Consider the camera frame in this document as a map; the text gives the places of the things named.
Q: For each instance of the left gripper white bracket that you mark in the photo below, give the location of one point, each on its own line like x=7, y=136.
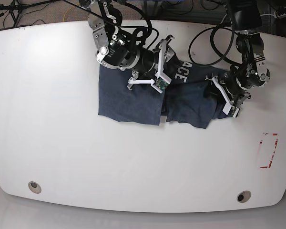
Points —
x=225, y=91

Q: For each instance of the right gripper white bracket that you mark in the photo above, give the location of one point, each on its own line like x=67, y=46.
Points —
x=149, y=65

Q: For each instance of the dark blue T-shirt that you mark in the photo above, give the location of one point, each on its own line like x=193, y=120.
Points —
x=182, y=101

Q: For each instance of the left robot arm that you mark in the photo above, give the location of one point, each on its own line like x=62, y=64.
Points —
x=245, y=20

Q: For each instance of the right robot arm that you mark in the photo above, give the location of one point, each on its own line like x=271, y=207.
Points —
x=120, y=49

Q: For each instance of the red tape rectangle marking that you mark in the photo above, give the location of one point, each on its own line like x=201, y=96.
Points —
x=266, y=150

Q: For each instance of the white power strip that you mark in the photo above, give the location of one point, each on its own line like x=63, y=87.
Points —
x=280, y=12

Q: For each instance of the black tripod stand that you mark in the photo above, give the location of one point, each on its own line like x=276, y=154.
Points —
x=15, y=9

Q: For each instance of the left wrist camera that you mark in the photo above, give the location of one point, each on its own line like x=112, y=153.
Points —
x=234, y=112

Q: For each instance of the right table cable grommet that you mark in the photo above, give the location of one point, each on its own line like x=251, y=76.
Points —
x=244, y=196

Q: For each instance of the table cable grommet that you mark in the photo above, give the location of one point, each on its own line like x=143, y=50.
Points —
x=34, y=187
x=244, y=196

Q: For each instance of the left table cable grommet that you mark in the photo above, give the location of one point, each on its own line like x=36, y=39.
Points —
x=34, y=187

